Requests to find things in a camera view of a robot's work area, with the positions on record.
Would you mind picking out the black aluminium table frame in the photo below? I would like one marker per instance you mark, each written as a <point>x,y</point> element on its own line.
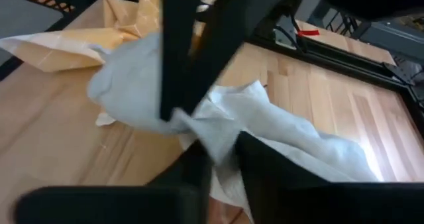
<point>348,65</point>

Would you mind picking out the yellow plaid towel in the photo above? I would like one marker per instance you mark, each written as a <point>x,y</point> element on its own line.
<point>66,51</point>

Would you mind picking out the wooden workbench grey steel frame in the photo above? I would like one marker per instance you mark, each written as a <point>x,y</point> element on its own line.
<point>391,35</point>

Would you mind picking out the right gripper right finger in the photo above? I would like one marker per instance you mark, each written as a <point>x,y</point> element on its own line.
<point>314,204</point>

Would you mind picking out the small red tag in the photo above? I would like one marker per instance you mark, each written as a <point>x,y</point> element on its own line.
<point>308,32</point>

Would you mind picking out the white plaid towel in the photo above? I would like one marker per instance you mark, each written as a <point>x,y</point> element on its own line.
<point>132,85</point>

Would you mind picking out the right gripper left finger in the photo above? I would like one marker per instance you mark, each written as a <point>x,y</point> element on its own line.
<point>132,207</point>

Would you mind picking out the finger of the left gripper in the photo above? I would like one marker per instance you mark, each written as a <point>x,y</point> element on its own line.
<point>232,25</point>
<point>177,51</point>

